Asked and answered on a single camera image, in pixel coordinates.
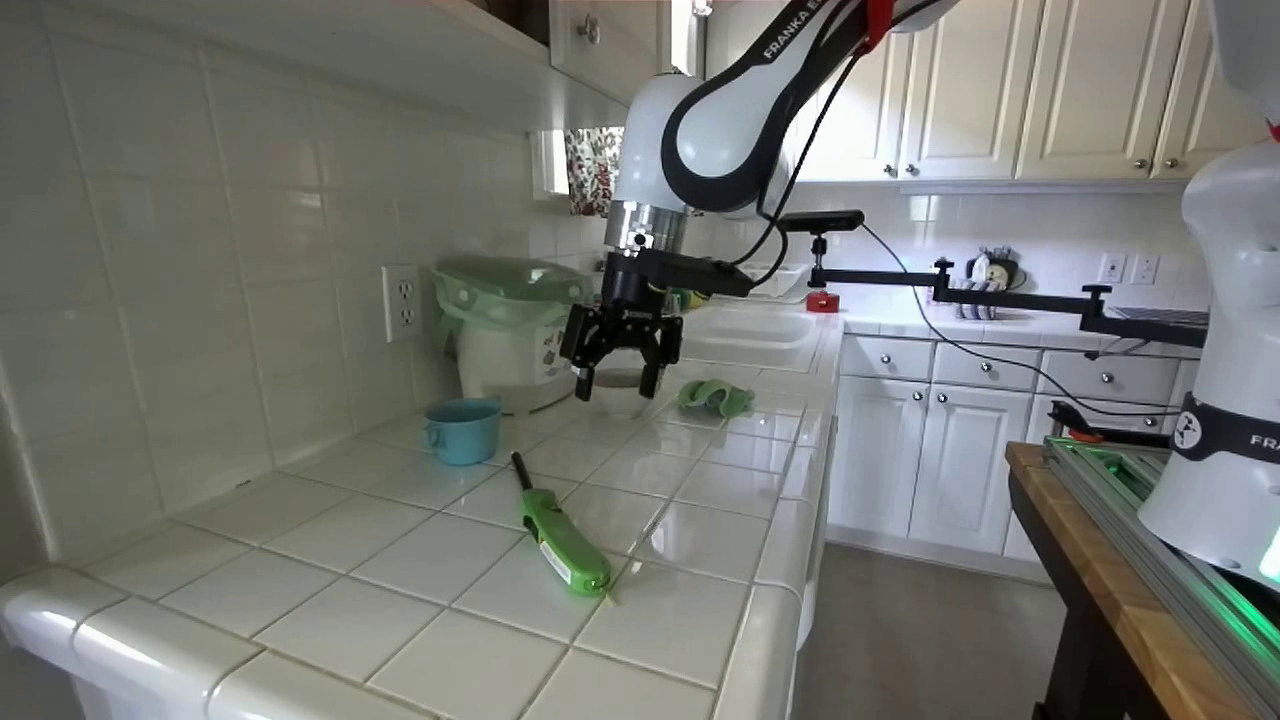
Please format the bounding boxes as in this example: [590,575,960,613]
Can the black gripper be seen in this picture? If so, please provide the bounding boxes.
[555,243,691,405]

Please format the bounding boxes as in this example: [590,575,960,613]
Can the green cleaning cloth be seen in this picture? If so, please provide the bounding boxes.
[672,377,758,422]

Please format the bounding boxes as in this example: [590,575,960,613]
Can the green utility lighter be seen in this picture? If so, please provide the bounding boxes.
[509,447,620,600]

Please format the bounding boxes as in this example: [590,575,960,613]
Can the white bowl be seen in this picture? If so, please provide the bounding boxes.
[589,360,662,418]

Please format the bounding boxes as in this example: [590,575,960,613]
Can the white cooker with green lid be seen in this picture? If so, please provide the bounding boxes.
[428,250,597,416]

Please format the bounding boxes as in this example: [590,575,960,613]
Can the white sink basin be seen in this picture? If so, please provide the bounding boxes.
[681,301,818,360]

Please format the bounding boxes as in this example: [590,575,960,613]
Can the blue mug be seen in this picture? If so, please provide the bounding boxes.
[421,394,502,472]

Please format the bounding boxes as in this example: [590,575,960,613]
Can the floral window curtain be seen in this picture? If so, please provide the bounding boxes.
[564,123,626,218]

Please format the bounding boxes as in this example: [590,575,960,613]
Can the white under-cabinet light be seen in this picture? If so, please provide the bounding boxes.
[534,123,572,202]

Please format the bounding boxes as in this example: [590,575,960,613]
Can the white lower cabinets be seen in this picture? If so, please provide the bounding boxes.
[825,331,1205,570]

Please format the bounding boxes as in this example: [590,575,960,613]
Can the white overhead cabinet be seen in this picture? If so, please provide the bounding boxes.
[74,0,676,134]

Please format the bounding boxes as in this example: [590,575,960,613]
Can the dark utensil holder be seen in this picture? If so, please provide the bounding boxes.
[960,243,1027,324]

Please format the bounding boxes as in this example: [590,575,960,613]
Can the white upper cabinets row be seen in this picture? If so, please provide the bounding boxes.
[784,0,1271,187]

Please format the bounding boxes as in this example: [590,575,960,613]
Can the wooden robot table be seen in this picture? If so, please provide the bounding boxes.
[1002,441,1280,720]

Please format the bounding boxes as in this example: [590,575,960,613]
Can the white wall outlet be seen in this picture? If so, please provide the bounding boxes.
[376,261,428,346]

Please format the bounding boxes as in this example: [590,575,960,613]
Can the black bar camera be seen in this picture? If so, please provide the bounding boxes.
[776,207,866,239]

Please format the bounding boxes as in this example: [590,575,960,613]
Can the black camera cable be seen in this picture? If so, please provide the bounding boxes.
[854,218,1193,418]

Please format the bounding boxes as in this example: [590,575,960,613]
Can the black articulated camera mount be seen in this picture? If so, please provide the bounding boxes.
[803,231,1211,353]

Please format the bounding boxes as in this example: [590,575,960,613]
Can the aluminium rail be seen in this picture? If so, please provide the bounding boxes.
[1041,432,1280,711]

